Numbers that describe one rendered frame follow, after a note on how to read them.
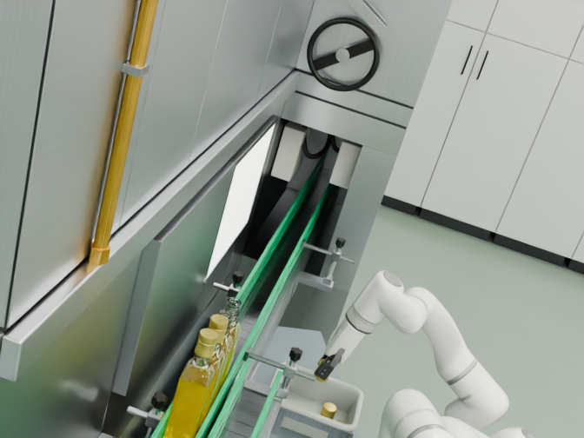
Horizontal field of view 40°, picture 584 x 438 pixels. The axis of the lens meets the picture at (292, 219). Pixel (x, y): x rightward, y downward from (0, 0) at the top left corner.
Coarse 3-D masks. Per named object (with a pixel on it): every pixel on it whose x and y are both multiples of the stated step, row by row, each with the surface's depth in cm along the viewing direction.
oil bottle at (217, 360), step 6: (216, 354) 154; (222, 354) 155; (210, 360) 153; (216, 360) 153; (222, 360) 155; (216, 366) 153; (222, 366) 158; (216, 372) 153; (216, 378) 155; (216, 384) 158; (210, 390) 155; (210, 396) 156; (210, 402) 159; (204, 414) 157
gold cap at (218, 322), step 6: (210, 318) 152; (216, 318) 152; (222, 318) 152; (210, 324) 151; (216, 324) 150; (222, 324) 151; (216, 330) 151; (222, 330) 151; (222, 336) 152; (216, 342) 152
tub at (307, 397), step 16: (304, 368) 202; (272, 384) 192; (304, 384) 202; (320, 384) 202; (336, 384) 201; (288, 400) 200; (304, 400) 202; (320, 400) 203; (336, 400) 202; (352, 400) 201; (320, 416) 186; (336, 416) 200; (352, 416) 193
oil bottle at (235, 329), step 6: (234, 324) 164; (240, 324) 167; (234, 330) 163; (240, 330) 166; (234, 336) 163; (234, 342) 164; (234, 348) 166; (234, 354) 170; (228, 360) 165; (228, 366) 166; (228, 372) 170; (222, 378) 167; (222, 384) 168
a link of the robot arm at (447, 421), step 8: (448, 416) 158; (448, 424) 155; (456, 424) 155; (464, 424) 156; (416, 432) 144; (424, 432) 143; (432, 432) 143; (440, 432) 143; (448, 432) 145; (456, 432) 153; (464, 432) 153; (472, 432) 154; (480, 432) 160
